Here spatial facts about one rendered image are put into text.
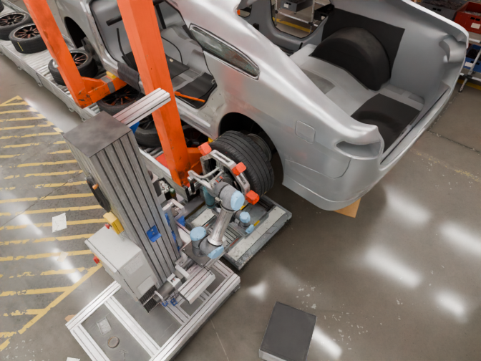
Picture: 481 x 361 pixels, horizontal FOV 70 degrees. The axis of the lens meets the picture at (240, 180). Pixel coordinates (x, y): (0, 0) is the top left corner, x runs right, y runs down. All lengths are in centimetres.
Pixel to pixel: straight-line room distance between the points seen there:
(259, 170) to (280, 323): 121
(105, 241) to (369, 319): 230
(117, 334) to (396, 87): 358
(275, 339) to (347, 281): 100
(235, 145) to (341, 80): 154
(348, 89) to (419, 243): 171
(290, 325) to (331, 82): 237
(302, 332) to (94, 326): 171
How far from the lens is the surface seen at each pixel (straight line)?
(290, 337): 292
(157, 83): 270
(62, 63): 454
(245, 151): 281
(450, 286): 383
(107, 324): 332
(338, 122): 236
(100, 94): 488
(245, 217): 258
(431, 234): 406
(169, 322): 317
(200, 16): 306
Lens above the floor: 314
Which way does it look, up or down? 50 degrees down
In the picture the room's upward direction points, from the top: 4 degrees counter-clockwise
